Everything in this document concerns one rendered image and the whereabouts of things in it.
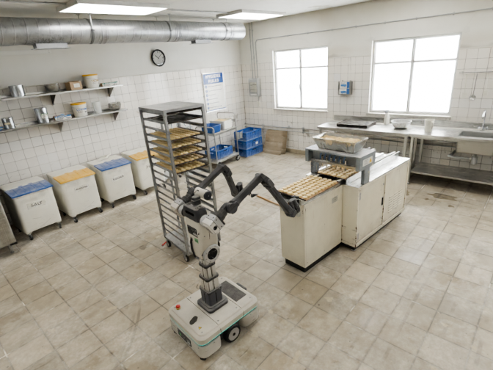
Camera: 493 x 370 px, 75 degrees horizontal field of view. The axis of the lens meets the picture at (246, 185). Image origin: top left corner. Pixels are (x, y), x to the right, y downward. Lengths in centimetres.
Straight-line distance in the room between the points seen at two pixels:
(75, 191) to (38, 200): 52
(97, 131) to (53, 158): 87
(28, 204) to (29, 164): 84
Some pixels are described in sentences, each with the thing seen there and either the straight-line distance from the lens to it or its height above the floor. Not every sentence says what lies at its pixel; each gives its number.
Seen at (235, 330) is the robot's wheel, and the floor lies 11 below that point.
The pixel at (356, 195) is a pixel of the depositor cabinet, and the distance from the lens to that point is 372.
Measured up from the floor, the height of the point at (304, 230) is 54.
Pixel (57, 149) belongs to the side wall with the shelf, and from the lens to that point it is 622.
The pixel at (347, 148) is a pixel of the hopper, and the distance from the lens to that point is 368.
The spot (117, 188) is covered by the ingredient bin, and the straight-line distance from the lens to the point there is 600.
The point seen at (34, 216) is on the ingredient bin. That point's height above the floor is 34.
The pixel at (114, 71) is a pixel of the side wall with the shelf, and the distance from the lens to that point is 659.
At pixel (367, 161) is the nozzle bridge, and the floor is 110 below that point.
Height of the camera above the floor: 223
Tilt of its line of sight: 21 degrees down
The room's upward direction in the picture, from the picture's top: 5 degrees counter-clockwise
